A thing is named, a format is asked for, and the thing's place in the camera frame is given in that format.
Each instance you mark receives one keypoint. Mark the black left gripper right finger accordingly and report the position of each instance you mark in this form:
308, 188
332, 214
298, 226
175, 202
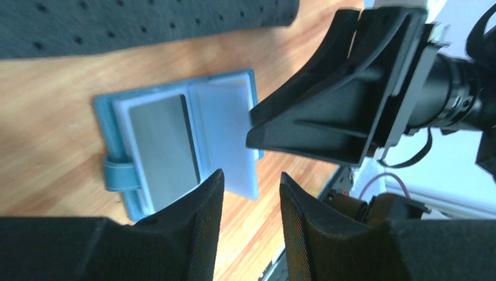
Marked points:
446, 249

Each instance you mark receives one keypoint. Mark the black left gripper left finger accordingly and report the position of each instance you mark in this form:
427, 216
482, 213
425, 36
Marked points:
176, 243

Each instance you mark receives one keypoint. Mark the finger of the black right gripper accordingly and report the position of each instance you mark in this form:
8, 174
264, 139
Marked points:
330, 54
336, 120

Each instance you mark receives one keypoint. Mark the teal leather card holder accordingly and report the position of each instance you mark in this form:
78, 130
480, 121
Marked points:
219, 112

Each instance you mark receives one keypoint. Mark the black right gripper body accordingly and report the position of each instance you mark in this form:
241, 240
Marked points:
448, 93

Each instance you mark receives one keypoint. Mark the grey card in holder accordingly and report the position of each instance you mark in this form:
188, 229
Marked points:
162, 147

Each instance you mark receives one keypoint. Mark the dark grey dotted cloth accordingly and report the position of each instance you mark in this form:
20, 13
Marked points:
39, 29

